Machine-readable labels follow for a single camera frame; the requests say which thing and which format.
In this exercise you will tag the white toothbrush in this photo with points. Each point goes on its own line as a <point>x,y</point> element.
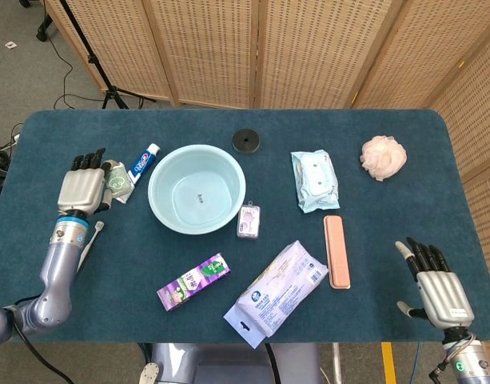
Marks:
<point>96,232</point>

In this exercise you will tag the teal table cloth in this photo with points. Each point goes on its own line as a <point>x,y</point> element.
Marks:
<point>388,224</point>

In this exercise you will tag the clear purple floss pick box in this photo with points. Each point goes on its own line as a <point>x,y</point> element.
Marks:
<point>248,220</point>

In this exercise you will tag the pink toothbrush case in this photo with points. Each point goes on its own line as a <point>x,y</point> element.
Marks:
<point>337,252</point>

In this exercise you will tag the woven wooden folding screen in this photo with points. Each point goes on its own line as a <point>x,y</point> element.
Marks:
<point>212,48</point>

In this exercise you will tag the light blue plastic basin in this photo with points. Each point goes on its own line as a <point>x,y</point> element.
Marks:
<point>196,188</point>

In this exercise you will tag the white blue toothpaste tube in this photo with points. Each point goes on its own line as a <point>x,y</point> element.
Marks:
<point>142,162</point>

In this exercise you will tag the pink bath loofah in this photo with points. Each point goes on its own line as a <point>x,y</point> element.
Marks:
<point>384,158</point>

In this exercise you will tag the green soap bar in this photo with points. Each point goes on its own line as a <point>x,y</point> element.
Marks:
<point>118,182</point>

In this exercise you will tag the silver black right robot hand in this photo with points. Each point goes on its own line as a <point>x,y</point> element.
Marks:
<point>444,296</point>

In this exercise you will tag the silver robot torso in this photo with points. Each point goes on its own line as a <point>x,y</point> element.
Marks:
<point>228,364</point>

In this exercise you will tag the black tripod stand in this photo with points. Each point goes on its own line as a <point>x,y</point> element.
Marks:
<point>108,90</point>

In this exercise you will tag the black round disc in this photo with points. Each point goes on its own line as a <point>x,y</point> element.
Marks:
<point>246,141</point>

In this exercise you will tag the purple toothpaste box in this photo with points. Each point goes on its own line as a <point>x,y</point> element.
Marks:
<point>192,282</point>

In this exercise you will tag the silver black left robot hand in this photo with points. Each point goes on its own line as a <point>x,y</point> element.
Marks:
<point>80,188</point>

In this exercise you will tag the white table leg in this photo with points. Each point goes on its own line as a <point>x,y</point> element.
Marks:
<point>336,364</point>

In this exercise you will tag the large lavender tissue pack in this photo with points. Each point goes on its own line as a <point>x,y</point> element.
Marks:
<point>276,296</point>

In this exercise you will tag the blue wet wipes pack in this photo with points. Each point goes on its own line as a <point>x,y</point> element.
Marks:
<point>314,180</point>

